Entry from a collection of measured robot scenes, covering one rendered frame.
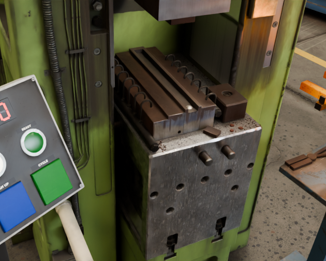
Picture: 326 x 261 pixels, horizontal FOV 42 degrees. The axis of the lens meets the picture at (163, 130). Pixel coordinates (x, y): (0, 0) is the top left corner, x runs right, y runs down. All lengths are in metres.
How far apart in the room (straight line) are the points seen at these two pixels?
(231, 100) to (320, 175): 0.38
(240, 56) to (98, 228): 0.78
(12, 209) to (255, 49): 0.90
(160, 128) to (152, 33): 0.52
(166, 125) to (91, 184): 0.37
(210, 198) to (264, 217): 0.96
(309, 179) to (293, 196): 1.09
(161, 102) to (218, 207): 0.43
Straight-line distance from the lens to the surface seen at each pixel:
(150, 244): 1.44
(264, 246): 2.22
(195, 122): 1.26
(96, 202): 1.50
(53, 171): 0.96
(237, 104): 1.31
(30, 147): 0.94
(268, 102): 1.62
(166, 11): 1.05
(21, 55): 1.13
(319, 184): 1.43
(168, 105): 1.24
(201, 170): 1.30
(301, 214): 2.44
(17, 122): 0.94
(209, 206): 1.44
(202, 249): 1.61
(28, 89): 0.96
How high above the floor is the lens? 1.66
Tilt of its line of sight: 36 degrees down
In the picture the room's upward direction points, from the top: 4 degrees clockwise
